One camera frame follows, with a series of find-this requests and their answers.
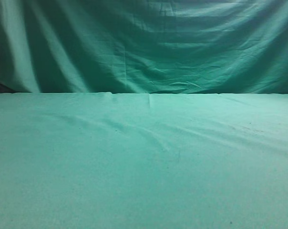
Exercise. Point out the green backdrop cloth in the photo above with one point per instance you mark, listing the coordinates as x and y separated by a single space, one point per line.
144 46

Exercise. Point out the green table cloth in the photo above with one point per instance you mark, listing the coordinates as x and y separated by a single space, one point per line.
143 161

